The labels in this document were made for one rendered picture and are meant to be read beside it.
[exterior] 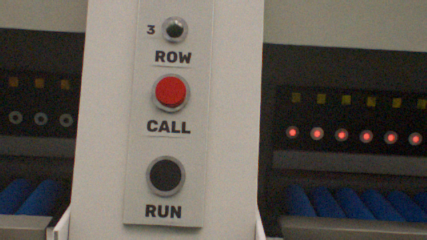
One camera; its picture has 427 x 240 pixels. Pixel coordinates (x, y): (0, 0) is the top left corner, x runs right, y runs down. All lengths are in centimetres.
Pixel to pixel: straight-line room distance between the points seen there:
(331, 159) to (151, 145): 22
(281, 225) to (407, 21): 14
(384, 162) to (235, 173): 22
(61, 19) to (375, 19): 17
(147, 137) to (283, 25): 10
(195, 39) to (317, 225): 14
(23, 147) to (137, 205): 21
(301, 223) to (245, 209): 8
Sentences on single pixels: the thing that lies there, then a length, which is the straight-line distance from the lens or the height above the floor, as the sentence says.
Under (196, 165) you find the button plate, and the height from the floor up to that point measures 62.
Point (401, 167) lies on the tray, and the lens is 47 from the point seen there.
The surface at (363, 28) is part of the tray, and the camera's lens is 31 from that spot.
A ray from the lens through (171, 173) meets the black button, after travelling 27.
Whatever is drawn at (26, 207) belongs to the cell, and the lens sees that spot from 37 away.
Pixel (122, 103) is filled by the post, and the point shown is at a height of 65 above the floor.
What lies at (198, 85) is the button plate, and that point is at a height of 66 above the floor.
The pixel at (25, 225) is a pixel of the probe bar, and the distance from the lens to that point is 33.
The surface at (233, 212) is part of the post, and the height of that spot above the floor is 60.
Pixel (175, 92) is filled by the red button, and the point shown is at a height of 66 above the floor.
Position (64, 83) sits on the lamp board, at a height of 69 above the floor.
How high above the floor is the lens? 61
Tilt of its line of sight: 8 degrees up
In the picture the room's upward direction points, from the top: 3 degrees clockwise
